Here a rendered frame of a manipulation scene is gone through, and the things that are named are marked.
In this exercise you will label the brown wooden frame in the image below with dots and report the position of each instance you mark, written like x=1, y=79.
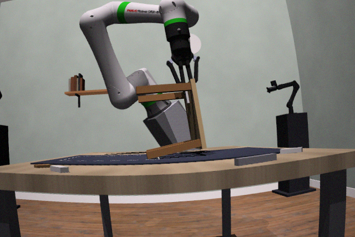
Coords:
x=192, y=110

